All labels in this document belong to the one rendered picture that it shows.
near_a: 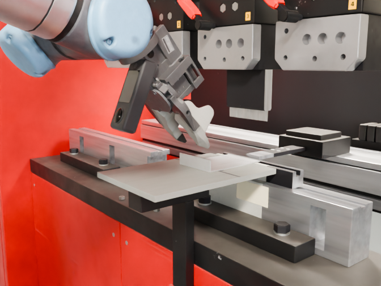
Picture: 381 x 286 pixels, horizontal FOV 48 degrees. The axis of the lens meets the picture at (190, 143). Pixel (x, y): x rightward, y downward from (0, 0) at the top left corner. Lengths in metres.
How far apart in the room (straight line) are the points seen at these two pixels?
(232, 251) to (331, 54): 0.35
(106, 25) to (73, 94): 1.13
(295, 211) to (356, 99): 0.59
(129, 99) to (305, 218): 0.35
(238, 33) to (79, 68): 0.87
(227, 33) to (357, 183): 0.42
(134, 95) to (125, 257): 0.48
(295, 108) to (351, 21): 0.77
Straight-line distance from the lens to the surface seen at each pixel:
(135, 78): 0.67
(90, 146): 1.37
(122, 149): 1.20
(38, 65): 0.57
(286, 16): 0.68
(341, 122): 1.32
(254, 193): 0.82
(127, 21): 0.46
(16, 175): 1.53
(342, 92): 1.31
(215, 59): 0.84
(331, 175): 1.02
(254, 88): 0.82
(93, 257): 1.18
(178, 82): 0.70
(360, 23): 0.66
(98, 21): 0.44
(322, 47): 0.69
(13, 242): 1.59
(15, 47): 0.57
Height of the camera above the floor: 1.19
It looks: 10 degrees down
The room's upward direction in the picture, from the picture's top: straight up
